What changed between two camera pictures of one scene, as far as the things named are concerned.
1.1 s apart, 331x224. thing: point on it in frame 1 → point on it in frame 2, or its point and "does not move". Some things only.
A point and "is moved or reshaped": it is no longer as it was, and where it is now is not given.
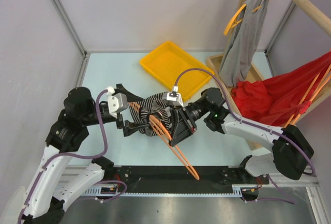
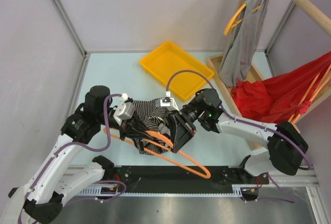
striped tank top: [141, 109] is moved or reshaped
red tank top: [280, 99] does not move
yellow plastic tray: [168, 61] does not move
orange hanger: [162, 129] → [175, 163]
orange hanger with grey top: [234, 20] does not move
